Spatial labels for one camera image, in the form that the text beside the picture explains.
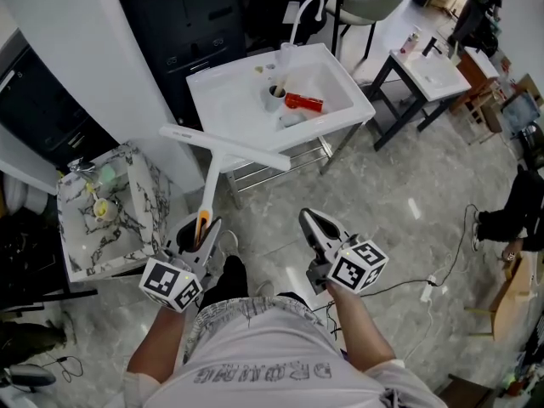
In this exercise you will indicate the person's white printed shirt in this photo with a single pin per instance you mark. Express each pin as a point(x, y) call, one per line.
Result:
point(272, 355)

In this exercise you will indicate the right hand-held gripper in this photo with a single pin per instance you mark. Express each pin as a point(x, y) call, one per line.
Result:
point(359, 268)

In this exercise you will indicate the grey cup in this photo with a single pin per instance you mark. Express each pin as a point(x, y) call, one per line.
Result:
point(274, 100)

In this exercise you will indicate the person's left forearm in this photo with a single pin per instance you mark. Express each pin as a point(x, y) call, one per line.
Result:
point(158, 340)

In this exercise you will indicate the tall black cabinet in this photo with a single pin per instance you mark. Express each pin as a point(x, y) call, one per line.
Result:
point(183, 28)

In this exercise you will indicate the white soap dish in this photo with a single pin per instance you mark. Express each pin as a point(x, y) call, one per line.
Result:
point(291, 120)

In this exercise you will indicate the wooden cabinet with white top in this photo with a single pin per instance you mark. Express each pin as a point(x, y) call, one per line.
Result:
point(478, 70)

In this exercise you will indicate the person's shoe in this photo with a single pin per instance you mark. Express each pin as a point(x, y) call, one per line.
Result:
point(265, 289)
point(228, 245)

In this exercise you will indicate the person's right shoe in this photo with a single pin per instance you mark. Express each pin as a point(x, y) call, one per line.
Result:
point(265, 289)

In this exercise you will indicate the person's left shoe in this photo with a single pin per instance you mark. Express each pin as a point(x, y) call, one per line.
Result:
point(228, 245)

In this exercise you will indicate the white ceramic sink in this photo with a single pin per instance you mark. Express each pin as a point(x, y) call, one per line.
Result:
point(229, 109)

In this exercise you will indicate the white sink on black frame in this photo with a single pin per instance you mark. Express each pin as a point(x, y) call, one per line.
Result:
point(433, 75)

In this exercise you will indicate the black faucet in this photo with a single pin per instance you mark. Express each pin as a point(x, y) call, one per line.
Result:
point(430, 47)

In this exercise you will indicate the pink bottle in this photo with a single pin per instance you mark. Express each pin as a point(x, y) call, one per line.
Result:
point(410, 43)

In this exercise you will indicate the white curved faucet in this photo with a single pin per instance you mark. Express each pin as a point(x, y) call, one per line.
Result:
point(306, 4)

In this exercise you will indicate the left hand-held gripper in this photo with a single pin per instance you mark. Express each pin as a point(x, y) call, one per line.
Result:
point(168, 282)

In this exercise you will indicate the marble pattern sink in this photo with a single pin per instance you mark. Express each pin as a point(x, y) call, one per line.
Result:
point(140, 194)

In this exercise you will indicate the metal sink stand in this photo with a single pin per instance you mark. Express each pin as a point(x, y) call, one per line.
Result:
point(297, 155)

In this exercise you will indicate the person's right forearm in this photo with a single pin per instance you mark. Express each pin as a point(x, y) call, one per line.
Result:
point(361, 325)

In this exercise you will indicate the wooden chair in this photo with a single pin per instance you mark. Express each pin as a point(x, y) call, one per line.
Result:
point(512, 296)

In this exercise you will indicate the beige mug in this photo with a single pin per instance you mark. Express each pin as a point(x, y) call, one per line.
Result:
point(104, 210)

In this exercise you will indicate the low black cabinet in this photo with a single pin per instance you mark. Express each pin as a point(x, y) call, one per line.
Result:
point(38, 109)

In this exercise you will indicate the white power strip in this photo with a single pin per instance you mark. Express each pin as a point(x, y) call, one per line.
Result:
point(429, 287)

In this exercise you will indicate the green chair with black legs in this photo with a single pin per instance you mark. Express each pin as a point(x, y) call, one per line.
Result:
point(365, 9)

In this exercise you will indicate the person's black trousers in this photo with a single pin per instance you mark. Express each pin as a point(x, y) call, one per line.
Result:
point(234, 281)

